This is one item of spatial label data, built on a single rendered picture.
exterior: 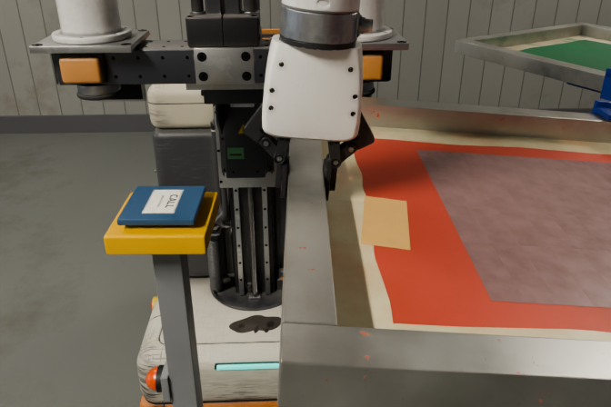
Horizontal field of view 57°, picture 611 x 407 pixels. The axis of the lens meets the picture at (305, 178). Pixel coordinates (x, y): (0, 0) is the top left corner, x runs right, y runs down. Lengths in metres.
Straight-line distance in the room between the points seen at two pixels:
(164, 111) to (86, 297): 1.00
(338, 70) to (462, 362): 0.30
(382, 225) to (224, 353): 1.03
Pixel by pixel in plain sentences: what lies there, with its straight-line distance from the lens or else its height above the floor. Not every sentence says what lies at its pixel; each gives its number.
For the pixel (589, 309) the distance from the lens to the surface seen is 0.55.
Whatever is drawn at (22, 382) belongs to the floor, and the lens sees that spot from 2.06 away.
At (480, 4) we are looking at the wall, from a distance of 3.85.
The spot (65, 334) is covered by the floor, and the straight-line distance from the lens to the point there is 2.19.
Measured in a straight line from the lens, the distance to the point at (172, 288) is 0.83.
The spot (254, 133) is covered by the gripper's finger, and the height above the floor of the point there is 1.11.
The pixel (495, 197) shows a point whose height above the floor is 1.02.
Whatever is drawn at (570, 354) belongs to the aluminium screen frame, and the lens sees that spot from 0.43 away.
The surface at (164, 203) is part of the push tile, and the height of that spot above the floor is 0.97.
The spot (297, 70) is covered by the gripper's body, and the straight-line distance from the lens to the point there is 0.55.
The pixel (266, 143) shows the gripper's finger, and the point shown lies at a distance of 0.59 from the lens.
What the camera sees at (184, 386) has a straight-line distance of 0.95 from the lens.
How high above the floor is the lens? 1.32
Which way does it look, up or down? 25 degrees down
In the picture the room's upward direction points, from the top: straight up
